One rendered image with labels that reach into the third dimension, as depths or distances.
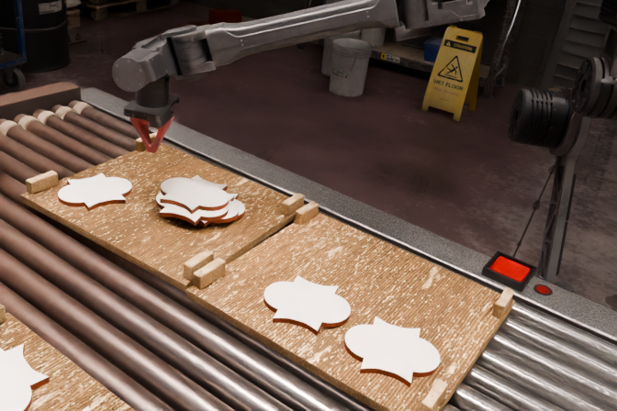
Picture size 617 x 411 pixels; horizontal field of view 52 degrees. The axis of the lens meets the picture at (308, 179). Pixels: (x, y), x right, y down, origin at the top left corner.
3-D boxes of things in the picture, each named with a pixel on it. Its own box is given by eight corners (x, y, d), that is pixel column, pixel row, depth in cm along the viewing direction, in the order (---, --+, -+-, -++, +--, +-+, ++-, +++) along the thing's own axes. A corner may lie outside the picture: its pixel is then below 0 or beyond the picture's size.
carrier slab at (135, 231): (157, 148, 144) (157, 141, 143) (307, 211, 126) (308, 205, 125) (20, 202, 117) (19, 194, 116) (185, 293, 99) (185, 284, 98)
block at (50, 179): (52, 182, 121) (51, 169, 120) (59, 185, 121) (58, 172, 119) (26, 193, 117) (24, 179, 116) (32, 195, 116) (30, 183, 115)
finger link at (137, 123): (178, 145, 120) (180, 99, 115) (164, 161, 113) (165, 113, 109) (144, 138, 120) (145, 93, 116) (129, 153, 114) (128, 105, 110)
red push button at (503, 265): (498, 261, 118) (499, 254, 118) (529, 274, 116) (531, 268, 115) (486, 274, 114) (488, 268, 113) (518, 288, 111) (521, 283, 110)
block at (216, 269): (218, 270, 102) (218, 255, 101) (226, 274, 102) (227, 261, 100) (191, 286, 98) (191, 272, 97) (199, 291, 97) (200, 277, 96)
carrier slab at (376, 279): (312, 216, 124) (313, 209, 124) (512, 307, 105) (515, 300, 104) (185, 297, 98) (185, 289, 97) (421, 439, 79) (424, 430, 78)
